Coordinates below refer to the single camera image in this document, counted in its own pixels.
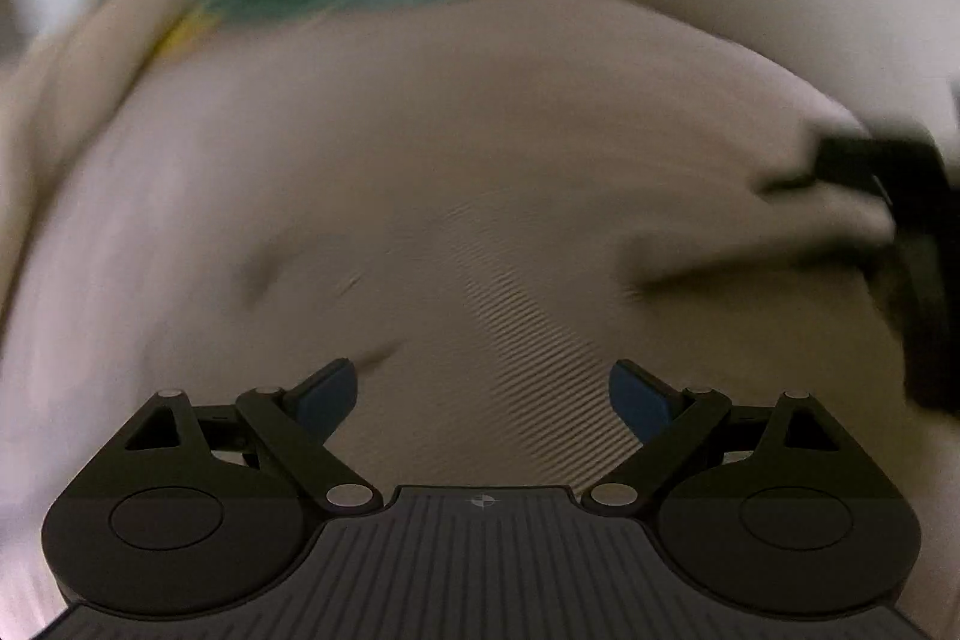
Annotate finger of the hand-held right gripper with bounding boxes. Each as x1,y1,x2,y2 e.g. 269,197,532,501
630,235,893,305
756,169,826,200

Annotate white bed sheet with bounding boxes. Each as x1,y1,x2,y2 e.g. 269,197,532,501
0,47,960,640

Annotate striped knit shirt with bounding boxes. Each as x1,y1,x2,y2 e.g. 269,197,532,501
45,0,923,498

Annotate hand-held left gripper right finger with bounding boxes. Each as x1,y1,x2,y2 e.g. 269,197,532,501
581,359,890,516

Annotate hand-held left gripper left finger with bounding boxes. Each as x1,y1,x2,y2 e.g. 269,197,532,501
112,357,385,516

